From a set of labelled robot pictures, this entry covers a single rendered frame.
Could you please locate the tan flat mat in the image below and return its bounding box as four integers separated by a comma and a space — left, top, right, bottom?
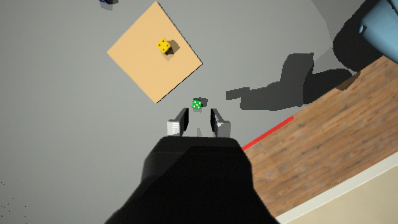
107, 1, 202, 103

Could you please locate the yellow die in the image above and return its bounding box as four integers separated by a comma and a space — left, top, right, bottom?
157, 38, 172, 55

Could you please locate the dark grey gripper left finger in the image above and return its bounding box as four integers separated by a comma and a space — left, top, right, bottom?
167, 108, 189, 136

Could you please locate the green die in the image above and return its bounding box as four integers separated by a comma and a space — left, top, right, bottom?
192, 98, 202, 110

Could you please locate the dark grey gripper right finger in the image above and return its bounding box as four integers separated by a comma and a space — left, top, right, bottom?
210, 108, 231, 138

